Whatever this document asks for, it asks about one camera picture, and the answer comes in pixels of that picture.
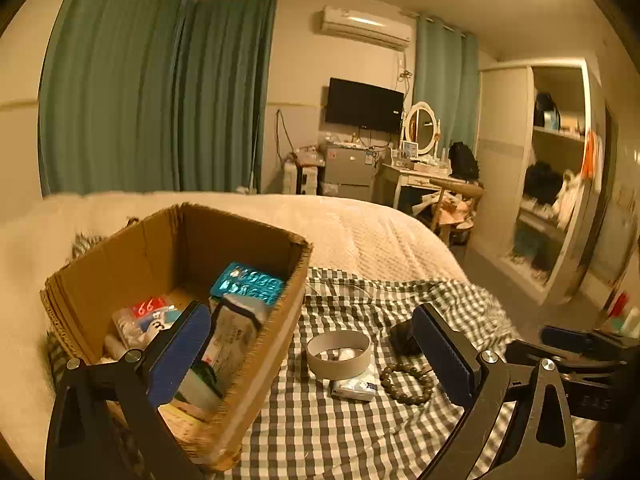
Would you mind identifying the white snack packet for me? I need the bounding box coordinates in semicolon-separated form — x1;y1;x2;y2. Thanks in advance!
201;294;271;398

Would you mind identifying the teal patterned packet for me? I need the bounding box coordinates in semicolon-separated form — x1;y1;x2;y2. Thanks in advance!
209;262;284;307

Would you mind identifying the red white card pack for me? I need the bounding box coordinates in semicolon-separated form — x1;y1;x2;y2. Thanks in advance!
112;297;181;350

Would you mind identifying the black rectangular case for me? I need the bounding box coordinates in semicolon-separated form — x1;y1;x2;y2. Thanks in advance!
390;320;422;358

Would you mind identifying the blue tissue pack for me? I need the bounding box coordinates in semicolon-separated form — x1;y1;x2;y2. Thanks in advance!
331;365;380;402

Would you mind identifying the grey checkered bed sheet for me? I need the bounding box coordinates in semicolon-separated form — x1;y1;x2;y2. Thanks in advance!
44;265;601;480

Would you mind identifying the brown cardboard box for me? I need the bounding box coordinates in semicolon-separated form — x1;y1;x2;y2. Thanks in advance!
41;203;311;479

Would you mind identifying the wooden chair with clothes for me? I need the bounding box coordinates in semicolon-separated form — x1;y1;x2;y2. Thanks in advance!
412;178;484;247

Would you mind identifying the cream quilted blanket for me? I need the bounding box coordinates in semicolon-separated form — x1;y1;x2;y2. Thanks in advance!
1;192;464;479

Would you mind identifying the white dressing table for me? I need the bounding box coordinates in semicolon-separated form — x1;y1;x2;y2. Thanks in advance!
372;164;465;214

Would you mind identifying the black backpack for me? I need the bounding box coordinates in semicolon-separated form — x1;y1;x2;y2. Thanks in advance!
448;142;480;181

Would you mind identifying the grey mini fridge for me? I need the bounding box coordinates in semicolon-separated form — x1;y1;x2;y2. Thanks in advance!
320;143;376;202

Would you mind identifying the white oval vanity mirror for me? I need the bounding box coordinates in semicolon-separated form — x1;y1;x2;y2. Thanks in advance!
400;101;440;158

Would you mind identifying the white open shelf wardrobe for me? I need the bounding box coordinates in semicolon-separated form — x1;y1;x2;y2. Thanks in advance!
472;58;605;304

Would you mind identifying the teal curtain left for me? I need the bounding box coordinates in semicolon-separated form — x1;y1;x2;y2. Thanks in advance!
38;0;277;195

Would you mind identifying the teal curtain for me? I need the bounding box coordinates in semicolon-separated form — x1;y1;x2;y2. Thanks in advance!
413;15;480;148
38;0;277;195

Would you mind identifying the teal curtain right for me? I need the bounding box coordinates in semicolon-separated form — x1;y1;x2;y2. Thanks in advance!
413;15;480;148

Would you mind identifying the white air conditioner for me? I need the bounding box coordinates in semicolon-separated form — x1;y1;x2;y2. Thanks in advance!
321;6;412;50

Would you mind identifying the wooden bead bracelet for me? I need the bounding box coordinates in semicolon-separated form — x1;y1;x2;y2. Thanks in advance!
380;362;437;406

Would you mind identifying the grey cardboard tape ring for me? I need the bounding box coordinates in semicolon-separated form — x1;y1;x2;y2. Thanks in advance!
305;328;372;382

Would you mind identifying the black wall television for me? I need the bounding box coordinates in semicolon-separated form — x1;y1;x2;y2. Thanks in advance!
324;78;404;134

